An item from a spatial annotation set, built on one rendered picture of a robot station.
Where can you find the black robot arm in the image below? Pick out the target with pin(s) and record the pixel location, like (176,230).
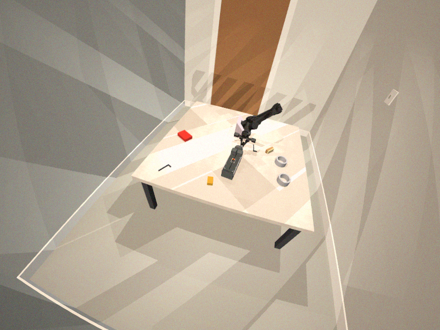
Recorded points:
(252,122)

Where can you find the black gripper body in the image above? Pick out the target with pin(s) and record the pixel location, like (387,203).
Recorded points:
(246,137)

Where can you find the grey short cylinder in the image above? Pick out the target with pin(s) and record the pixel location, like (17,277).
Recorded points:
(284,176)
(280,158)

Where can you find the red rectangular block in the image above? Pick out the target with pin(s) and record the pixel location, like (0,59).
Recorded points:
(184,135)

